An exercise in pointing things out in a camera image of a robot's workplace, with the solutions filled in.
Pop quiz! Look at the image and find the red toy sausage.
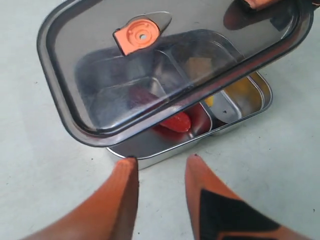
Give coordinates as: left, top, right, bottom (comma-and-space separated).
153, 112, 192, 133

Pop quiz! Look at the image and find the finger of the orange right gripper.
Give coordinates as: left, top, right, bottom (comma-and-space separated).
237, 0, 275, 12

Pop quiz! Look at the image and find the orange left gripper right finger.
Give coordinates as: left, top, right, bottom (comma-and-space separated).
185, 154, 307, 240

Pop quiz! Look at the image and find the stainless steel lunch box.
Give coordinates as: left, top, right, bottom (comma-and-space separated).
106, 72, 273, 170

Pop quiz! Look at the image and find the dark transparent lunchbox lid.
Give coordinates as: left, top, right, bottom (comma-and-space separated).
37, 0, 314, 147

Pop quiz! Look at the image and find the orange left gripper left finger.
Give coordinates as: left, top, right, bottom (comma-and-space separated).
27, 157, 139, 240

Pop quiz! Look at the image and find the yellow toy cheese wedge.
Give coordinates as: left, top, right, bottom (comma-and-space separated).
204, 77, 249, 107

